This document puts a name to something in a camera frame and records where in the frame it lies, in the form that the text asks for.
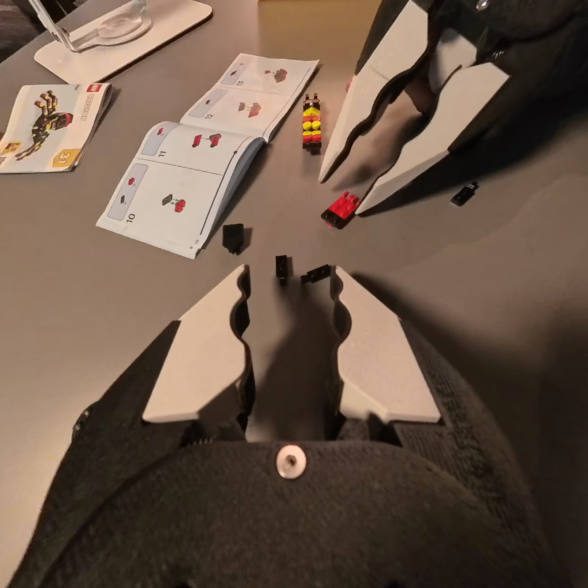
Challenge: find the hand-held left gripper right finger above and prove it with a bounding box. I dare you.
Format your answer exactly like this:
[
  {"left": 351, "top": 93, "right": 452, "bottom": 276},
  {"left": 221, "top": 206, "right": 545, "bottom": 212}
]
[{"left": 328, "top": 266, "right": 443, "bottom": 423}]

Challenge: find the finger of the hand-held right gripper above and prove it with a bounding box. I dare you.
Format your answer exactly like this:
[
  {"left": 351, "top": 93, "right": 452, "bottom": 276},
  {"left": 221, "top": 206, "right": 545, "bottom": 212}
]
[
  {"left": 318, "top": 0, "right": 431, "bottom": 184},
  {"left": 356, "top": 64, "right": 511, "bottom": 216}
]

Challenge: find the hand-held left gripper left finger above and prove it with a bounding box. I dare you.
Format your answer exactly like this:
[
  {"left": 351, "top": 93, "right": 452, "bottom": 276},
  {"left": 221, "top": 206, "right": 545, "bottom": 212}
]
[{"left": 141, "top": 264, "right": 255, "bottom": 423}]

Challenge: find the small red black lego assembly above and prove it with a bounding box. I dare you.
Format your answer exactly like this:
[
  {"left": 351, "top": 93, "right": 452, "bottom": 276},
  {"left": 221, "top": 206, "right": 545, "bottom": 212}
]
[{"left": 321, "top": 192, "right": 361, "bottom": 229}]

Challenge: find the lego instruction booklet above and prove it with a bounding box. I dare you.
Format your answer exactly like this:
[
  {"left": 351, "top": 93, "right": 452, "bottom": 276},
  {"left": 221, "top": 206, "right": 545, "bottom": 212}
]
[{"left": 96, "top": 54, "right": 320, "bottom": 260}]

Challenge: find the black red yellow lego assembly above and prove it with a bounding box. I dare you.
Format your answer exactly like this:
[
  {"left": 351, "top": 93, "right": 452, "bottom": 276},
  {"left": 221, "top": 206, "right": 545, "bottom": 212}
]
[{"left": 302, "top": 93, "right": 324, "bottom": 154}]

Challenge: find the small white lego leaflet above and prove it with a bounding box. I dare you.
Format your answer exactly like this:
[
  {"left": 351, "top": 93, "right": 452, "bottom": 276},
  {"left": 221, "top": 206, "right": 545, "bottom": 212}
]
[{"left": 0, "top": 83, "right": 113, "bottom": 174}]

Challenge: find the person's right hand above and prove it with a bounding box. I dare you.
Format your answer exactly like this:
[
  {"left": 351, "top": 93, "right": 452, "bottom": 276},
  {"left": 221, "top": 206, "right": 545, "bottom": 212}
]
[{"left": 405, "top": 79, "right": 435, "bottom": 114}]

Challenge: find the wooden book stand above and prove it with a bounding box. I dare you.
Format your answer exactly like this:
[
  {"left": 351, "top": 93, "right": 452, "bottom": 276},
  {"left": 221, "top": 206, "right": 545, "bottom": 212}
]
[{"left": 34, "top": 0, "right": 213, "bottom": 85}]

